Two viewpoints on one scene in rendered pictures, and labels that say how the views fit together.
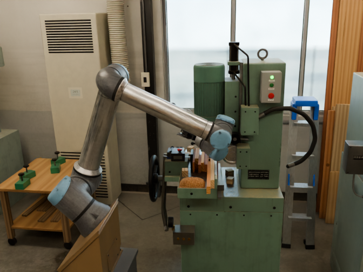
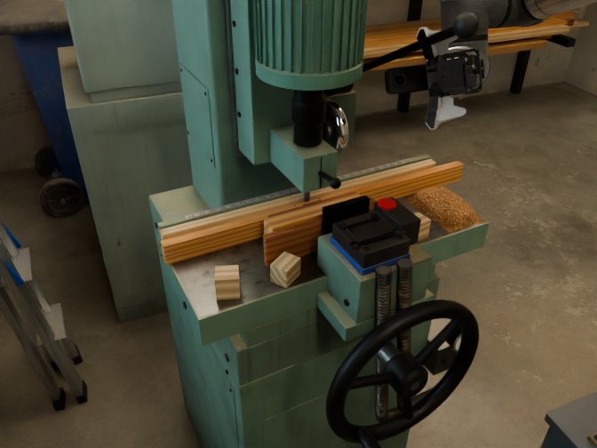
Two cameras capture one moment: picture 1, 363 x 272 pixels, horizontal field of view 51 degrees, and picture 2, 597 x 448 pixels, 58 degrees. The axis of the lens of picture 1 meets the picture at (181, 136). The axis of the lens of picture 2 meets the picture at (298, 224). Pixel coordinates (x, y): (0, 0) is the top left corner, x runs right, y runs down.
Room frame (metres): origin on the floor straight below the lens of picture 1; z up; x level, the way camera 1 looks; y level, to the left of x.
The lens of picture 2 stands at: (2.63, 0.57, 1.49)
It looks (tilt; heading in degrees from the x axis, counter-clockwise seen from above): 34 degrees down; 237
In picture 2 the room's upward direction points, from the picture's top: 1 degrees clockwise
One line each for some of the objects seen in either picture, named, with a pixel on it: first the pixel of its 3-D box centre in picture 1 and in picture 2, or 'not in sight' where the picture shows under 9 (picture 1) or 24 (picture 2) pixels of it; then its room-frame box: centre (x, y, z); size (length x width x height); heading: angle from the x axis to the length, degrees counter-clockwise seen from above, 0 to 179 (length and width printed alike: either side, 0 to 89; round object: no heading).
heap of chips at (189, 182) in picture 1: (192, 181); (444, 202); (1.87, -0.05, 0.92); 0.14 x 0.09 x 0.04; 85
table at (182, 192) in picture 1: (191, 171); (344, 260); (2.12, -0.05, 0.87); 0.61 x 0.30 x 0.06; 175
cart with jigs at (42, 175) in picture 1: (51, 195); not in sight; (2.96, 1.12, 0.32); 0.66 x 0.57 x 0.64; 171
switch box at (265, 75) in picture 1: (270, 86); not in sight; (1.97, -0.47, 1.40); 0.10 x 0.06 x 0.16; 85
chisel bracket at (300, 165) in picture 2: not in sight; (303, 159); (2.13, -0.18, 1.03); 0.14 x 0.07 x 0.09; 85
